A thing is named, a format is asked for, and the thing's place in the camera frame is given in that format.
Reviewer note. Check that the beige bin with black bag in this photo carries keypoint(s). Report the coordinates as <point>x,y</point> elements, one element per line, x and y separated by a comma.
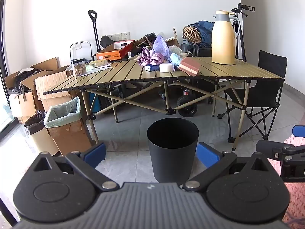
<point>41,140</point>

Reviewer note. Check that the black folding chair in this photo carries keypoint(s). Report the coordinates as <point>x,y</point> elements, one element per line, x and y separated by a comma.
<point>271,64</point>

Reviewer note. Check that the purple satin cloth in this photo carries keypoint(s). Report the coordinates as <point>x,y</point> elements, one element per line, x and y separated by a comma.
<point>145,58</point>

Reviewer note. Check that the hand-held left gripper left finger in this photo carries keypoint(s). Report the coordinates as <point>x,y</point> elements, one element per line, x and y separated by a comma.
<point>96,153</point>

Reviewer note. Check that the blue case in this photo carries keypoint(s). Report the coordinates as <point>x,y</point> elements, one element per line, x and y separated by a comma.
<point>95,105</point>

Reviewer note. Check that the cream thermos jug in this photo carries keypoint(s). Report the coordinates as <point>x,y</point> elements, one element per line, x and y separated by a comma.
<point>224,43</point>

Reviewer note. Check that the printed paper leaflet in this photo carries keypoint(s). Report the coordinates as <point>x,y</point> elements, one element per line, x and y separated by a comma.
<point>102,68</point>

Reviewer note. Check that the dark brown bag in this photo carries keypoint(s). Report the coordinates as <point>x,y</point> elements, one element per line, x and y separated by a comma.
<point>149,38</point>

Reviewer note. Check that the dark blue bag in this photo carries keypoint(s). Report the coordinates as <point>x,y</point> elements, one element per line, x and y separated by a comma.
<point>205,32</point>

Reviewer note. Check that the black round bin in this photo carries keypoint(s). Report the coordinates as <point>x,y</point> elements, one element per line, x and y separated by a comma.
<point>172,157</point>

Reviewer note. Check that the open cardboard box with flap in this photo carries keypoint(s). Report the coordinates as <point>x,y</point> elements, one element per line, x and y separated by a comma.
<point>172,41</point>

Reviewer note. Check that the orange cardboard box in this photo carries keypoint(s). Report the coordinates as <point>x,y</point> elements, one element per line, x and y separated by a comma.
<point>107,56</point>

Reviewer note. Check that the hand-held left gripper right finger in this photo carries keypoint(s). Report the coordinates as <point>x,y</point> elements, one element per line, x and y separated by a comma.
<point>207,155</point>

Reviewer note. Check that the black tripod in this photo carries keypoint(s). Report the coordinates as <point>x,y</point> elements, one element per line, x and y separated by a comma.
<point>240,40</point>

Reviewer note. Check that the clear snack jar black lid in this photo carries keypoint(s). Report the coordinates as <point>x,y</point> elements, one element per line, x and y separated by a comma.
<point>79,68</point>

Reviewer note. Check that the single wall socket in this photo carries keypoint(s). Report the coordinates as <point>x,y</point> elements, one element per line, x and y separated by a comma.
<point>77,46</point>

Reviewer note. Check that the black bag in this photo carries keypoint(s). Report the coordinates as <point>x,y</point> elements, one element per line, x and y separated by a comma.
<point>106,41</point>

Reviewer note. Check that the black suitcase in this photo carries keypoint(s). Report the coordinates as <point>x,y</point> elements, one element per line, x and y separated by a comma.
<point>202,52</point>

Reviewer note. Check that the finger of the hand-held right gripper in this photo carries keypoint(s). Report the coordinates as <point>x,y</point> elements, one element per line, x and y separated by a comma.
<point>266,148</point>
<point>299,131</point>

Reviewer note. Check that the row of wall sockets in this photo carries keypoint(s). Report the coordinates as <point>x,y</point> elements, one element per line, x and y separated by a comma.
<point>119,36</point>

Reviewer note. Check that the olive slatted folding table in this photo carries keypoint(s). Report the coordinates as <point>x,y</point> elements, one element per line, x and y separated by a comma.
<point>133,74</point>

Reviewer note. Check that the cardboard box with green liner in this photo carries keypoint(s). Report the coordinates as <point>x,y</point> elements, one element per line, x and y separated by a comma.
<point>69,133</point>

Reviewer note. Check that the wicker ball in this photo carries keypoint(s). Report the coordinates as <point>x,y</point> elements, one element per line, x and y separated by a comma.
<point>191,35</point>

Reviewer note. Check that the silver tube frame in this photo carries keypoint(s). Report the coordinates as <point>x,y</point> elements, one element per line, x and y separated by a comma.
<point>70,52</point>

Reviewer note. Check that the black wagon wheel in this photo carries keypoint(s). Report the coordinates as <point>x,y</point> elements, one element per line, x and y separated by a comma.
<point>163,95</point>
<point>188,107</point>

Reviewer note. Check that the pink brick-shaped block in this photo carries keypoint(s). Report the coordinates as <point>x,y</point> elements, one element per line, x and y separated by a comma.
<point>189,66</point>

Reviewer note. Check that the small yellow carton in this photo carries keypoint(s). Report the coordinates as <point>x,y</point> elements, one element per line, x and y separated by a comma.
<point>99,63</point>

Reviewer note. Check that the grey water bottle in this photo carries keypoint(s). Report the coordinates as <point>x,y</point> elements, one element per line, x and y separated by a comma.
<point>185,46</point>

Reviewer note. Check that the large brown cardboard box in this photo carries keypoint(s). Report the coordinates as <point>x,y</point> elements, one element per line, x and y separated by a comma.
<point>23,100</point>
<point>52,85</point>

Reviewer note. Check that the blue tissue packet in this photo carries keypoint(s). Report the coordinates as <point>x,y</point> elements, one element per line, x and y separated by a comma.
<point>150,68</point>

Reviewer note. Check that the light blue fluffy pouch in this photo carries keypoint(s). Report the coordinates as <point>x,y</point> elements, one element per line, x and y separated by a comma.
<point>175,58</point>

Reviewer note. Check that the lavender mesh cloth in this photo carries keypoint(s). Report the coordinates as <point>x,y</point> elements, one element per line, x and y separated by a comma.
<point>159,45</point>

